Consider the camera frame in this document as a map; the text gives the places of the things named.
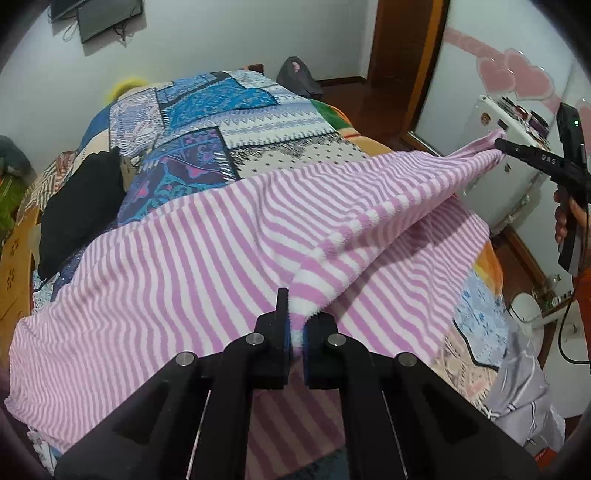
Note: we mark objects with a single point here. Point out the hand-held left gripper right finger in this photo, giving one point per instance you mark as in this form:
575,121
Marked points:
318,350

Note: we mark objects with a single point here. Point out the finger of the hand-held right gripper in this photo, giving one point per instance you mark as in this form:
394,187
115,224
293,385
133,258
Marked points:
512,148

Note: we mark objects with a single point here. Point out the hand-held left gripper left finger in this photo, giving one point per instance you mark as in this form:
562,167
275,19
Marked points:
272,341

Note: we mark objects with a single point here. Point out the pink white striped towel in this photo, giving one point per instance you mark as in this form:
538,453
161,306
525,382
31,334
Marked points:
207,258

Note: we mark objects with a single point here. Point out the person's right hand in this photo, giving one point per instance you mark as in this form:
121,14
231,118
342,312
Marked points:
561,217

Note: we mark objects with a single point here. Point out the group of cosmetic containers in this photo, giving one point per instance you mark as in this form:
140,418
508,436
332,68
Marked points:
526,117

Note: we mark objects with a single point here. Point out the white mini fridge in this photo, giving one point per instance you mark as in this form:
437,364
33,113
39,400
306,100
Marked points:
517,194

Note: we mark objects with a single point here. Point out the white round object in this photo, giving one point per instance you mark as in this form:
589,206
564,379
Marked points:
526,314

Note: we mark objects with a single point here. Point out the grey satin cloth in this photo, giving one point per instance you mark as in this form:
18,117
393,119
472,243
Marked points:
521,387

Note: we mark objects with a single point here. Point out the khaki folded clothes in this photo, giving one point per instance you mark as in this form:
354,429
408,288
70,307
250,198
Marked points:
128,168

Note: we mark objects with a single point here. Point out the grey plastic bag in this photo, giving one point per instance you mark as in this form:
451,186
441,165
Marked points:
298,78

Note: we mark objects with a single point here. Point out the black folded clothes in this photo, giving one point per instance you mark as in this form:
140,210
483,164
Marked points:
78,212

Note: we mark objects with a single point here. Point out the blue patchwork blanket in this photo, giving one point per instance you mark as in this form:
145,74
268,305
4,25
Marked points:
240,106

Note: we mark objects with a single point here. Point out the wooden lap desk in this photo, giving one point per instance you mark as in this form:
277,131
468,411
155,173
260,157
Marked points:
16,263

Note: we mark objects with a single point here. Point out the orange striped quilt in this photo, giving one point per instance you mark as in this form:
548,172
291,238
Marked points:
51,180

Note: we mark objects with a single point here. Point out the yellow foam tube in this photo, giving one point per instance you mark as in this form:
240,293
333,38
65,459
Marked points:
127,86

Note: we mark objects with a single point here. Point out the green storage bag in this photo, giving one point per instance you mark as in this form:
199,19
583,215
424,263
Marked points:
9,207

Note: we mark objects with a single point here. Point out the grey plush pillow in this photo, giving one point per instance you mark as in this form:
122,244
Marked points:
14,154

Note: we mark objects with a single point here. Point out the small black monitor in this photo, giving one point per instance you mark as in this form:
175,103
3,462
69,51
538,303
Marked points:
108,16

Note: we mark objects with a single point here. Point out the large black television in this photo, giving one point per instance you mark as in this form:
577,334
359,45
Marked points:
64,7

